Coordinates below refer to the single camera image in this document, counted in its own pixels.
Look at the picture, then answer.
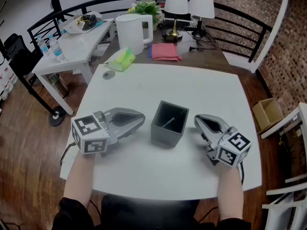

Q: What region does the person's right forearm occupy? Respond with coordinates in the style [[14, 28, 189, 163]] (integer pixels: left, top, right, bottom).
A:
[[217, 164, 245, 221]]

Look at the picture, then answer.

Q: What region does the metal trash bin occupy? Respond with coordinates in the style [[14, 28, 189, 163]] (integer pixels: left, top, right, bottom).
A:
[[49, 72, 70, 98]]

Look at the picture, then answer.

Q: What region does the black plastic bag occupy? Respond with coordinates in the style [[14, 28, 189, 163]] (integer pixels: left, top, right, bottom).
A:
[[78, 14, 99, 31]]

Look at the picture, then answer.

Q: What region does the white lamp with black base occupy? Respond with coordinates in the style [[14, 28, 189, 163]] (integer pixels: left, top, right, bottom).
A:
[[188, 0, 216, 38]]

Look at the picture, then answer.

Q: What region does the clear water bottle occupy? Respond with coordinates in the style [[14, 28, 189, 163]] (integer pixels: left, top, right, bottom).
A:
[[57, 19, 67, 35], [48, 35, 66, 63], [35, 35, 50, 58]]

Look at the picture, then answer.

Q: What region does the person's left forearm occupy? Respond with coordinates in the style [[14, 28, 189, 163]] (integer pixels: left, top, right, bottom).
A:
[[63, 151, 96, 209]]

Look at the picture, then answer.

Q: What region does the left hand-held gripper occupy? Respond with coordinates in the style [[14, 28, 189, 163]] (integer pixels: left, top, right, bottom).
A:
[[71, 107, 146, 157]]

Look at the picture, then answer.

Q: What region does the red folded cloth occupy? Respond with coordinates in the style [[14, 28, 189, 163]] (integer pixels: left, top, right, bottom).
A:
[[151, 43, 183, 61]]

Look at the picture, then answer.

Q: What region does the green potted plant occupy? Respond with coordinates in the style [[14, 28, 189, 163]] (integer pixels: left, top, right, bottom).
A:
[[127, 0, 165, 31]]

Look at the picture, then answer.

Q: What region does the open cardboard box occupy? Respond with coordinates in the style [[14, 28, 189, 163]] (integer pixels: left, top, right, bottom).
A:
[[251, 98, 285, 132]]

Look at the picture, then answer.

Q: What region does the black keyboard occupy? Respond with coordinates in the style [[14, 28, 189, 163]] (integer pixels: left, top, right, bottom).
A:
[[159, 19, 207, 32]]

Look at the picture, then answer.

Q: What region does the person's black clothing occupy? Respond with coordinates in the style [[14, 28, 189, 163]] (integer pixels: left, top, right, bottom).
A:
[[51, 194, 251, 230]]

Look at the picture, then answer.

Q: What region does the dark grey square holder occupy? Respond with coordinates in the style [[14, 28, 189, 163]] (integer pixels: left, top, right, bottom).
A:
[[151, 100, 190, 150]]

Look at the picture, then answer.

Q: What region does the white shelf unit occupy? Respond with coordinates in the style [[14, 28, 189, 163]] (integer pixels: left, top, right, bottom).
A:
[[260, 102, 307, 230]]

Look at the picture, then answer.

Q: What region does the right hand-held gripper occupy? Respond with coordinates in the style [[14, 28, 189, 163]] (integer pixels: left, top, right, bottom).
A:
[[193, 114, 252, 169]]

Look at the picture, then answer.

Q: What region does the black power cord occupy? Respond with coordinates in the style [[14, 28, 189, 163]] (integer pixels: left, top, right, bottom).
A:
[[177, 31, 218, 52]]

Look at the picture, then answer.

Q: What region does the white side table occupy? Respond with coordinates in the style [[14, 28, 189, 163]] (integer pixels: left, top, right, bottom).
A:
[[32, 18, 116, 116]]

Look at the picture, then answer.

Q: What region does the green tissue pack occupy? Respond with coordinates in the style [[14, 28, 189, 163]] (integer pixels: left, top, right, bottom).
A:
[[103, 47, 136, 71]]

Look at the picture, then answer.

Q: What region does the white electric kettle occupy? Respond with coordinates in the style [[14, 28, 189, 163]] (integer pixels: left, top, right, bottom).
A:
[[115, 13, 154, 56]]

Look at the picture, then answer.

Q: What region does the left hand-held gripper cable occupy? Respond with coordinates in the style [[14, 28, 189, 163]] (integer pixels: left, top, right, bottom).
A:
[[59, 141, 76, 166]]

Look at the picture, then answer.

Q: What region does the white lamp with gold base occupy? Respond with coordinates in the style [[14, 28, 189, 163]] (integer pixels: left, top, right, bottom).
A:
[[163, 0, 189, 42]]

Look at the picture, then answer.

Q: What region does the black office chair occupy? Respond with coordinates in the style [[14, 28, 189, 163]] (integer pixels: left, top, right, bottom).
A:
[[3, 33, 44, 81]]

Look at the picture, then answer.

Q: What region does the black coat stand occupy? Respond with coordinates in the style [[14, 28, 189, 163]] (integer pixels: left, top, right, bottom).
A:
[[0, 38, 67, 127]]

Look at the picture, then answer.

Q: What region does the white slanted beam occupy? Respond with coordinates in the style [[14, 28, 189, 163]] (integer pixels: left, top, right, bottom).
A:
[[223, 0, 292, 74]]

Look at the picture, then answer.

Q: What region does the black metal railing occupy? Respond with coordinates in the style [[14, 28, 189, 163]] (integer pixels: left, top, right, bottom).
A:
[[27, 0, 273, 63]]

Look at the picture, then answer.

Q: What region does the right hand-held gripper cable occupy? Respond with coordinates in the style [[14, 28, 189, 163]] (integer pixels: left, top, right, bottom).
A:
[[238, 163, 245, 185]]

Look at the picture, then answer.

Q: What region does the hand-held gripper cable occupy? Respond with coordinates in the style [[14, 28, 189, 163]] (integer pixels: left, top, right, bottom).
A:
[[59, 141, 76, 166], [238, 163, 245, 185]]

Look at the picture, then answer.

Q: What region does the pack of large water bottles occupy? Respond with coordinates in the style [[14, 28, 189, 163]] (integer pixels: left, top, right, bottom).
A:
[[0, 66, 19, 100]]

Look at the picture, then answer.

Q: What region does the black pen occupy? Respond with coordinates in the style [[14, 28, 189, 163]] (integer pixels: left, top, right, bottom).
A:
[[161, 117, 177, 129]]

